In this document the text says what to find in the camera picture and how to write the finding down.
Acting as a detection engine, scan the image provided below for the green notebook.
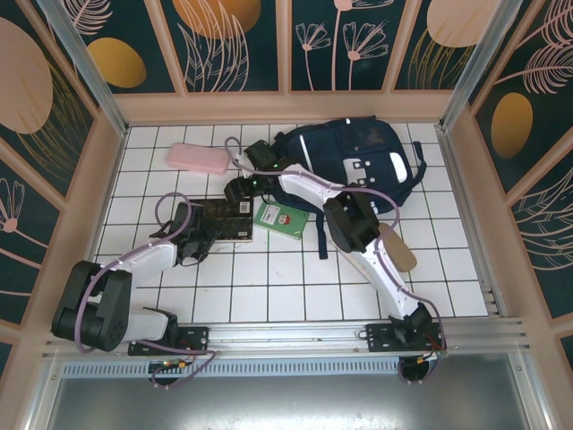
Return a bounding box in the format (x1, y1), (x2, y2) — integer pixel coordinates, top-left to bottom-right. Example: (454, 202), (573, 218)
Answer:
(253, 201), (310, 242)

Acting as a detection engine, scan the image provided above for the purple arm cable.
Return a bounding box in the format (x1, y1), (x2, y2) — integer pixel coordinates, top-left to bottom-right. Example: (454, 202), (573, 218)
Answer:
(75, 191), (219, 390)
(225, 136), (449, 386)

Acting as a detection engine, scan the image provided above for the grey metal front panel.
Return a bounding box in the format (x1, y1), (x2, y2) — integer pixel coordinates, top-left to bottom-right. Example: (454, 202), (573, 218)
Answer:
(44, 378), (550, 430)

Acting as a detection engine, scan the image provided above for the black book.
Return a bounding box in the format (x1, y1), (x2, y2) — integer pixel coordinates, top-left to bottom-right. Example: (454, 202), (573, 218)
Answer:
(192, 198), (255, 246)

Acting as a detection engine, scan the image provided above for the navy blue backpack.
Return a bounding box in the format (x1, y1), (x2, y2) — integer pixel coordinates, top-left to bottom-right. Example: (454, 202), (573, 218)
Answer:
(263, 115), (427, 261)

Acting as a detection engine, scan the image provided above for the aluminium corner post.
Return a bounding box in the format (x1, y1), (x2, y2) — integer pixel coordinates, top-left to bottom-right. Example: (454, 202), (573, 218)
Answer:
(438, 0), (525, 131)
(35, 0), (131, 135)

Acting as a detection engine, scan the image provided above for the slotted grey cable duct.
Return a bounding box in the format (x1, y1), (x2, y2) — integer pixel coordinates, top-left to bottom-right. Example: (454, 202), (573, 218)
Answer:
(60, 357), (527, 380)

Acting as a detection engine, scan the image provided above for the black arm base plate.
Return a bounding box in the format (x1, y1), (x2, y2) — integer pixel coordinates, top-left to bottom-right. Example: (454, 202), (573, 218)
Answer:
(365, 322), (449, 355)
(128, 325), (211, 357)

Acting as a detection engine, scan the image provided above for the aluminium front rail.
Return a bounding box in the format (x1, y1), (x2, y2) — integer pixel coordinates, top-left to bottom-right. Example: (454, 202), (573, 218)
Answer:
(42, 318), (534, 359)

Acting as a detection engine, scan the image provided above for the tan pencil pouch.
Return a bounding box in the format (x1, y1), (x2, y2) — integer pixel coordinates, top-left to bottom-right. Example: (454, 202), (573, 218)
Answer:
(378, 222), (418, 273)

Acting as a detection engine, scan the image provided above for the aluminium side rail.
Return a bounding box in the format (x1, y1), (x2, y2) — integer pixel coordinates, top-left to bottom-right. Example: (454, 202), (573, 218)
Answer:
(434, 125), (509, 319)

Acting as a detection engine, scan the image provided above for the pink pencil case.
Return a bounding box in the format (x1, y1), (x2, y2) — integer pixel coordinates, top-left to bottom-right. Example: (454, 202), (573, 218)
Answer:
(167, 142), (228, 175)

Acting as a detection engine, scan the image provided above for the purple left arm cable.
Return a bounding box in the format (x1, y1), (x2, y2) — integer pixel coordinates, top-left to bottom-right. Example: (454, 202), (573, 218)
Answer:
(75, 191), (219, 390)

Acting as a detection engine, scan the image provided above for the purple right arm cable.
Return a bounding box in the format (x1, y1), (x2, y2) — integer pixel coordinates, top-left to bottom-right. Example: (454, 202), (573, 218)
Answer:
(225, 136), (449, 386)

